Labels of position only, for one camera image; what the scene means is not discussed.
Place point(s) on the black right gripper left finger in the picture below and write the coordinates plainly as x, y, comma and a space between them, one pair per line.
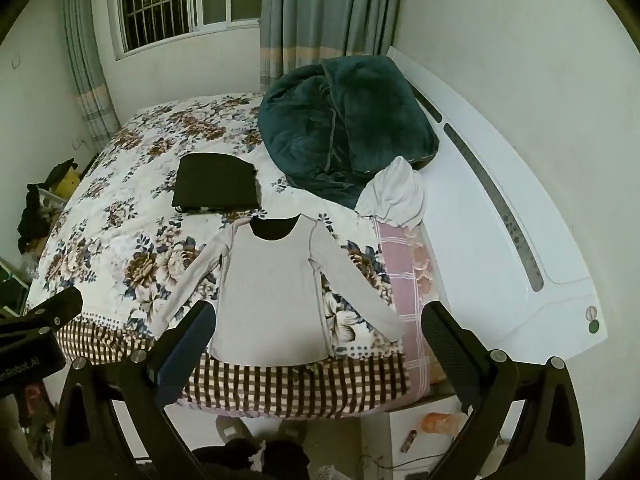
88, 440

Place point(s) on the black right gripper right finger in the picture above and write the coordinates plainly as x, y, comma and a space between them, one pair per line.
547, 443

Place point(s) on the beige long sleeve shirt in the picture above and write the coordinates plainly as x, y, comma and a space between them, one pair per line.
269, 310

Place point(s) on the dark clothes pile on left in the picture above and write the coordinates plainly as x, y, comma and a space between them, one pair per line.
40, 208

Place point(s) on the floral bed quilt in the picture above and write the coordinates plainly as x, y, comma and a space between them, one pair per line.
123, 245

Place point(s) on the small brown lighter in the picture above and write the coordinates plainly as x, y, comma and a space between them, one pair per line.
408, 442

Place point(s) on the white bedside cabinet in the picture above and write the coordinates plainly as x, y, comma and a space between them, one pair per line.
382, 435

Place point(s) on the yellow box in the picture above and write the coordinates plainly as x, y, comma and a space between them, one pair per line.
65, 182

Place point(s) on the white bed headboard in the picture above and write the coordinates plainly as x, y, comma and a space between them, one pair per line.
508, 266

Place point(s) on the pink checked bed sheet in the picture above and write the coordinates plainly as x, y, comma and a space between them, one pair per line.
410, 265

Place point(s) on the black folded garment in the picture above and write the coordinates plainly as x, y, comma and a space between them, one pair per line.
216, 183

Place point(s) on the white pillow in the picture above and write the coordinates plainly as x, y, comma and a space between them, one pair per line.
395, 196

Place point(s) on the dark green plush blanket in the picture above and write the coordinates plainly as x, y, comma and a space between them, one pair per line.
331, 127

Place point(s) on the left grey-green curtain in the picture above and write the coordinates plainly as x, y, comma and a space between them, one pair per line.
91, 91

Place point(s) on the grey-green curtain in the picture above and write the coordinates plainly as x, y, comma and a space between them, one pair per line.
295, 33
91, 91

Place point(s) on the right grey-green curtain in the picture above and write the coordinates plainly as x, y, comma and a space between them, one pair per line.
295, 33

